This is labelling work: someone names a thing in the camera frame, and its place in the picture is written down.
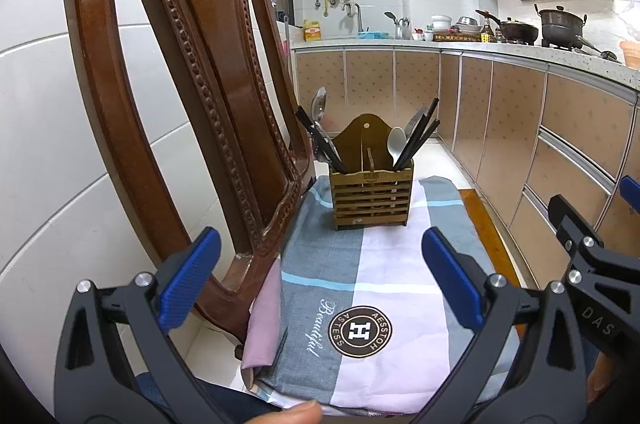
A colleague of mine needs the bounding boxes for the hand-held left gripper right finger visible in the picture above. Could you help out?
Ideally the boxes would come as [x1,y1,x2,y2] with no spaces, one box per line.
[421,227,591,424]

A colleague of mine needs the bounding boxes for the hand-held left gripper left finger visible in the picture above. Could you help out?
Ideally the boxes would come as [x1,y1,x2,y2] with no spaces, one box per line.
[52,227,223,424]

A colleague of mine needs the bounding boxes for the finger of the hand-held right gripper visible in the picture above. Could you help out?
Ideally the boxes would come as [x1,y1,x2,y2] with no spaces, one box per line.
[547,194,640,299]
[619,176,640,217]

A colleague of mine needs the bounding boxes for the wooden slatted utensil holder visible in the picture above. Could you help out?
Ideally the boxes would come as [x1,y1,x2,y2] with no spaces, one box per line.
[329,115,415,231]

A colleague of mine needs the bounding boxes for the matte metal spoon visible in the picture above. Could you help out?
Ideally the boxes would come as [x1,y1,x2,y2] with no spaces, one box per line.
[387,127,407,169]

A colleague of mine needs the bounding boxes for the person's right hand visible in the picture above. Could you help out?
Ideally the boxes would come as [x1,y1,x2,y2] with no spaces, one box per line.
[586,351,623,405]

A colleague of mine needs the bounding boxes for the person's left hand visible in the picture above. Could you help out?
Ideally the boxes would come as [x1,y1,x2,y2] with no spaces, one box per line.
[239,400,323,424]

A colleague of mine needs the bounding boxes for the checked cloth with round logo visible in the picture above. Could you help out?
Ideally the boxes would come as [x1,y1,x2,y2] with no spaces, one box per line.
[240,176,526,417]

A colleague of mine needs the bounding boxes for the person's leg in blue jeans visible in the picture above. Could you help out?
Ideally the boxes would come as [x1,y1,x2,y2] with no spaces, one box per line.
[132,371,263,424]

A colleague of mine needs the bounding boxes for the pink basket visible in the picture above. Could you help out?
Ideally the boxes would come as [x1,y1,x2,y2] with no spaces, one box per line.
[620,41,640,72]

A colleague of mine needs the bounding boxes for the metal ladle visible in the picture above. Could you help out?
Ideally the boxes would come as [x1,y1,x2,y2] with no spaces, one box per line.
[575,34,619,61]

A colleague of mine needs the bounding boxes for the metal fork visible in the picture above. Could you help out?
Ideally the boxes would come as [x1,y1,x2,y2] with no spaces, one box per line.
[404,106,427,139]

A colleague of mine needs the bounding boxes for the dark cooking pot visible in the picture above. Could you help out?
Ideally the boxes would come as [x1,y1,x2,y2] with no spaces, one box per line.
[534,4,588,49]

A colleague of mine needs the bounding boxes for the black wok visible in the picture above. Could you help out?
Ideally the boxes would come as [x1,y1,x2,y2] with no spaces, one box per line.
[475,8,540,44]

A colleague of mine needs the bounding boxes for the brown carved wooden chair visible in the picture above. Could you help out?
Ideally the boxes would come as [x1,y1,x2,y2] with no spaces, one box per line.
[60,0,526,360]

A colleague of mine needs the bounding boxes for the metal bowls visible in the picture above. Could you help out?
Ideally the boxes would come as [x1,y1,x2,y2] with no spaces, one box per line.
[452,16,483,35]

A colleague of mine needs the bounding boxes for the utensil cup with ladle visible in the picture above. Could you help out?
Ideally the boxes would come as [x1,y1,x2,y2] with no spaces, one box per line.
[384,11,412,40]

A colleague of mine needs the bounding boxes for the metal faucet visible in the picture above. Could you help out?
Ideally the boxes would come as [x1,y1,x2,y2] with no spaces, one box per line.
[342,1,364,33]

